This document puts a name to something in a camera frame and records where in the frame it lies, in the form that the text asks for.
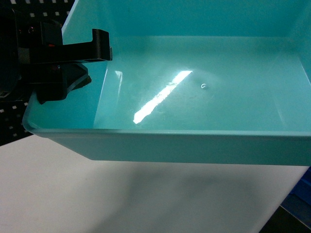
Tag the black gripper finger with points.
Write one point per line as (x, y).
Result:
(97, 50)
(56, 81)

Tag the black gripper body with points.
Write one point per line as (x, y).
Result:
(17, 35)

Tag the teal plastic tray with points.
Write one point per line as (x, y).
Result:
(191, 81)

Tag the large blue plastic bin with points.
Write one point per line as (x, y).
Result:
(298, 201)

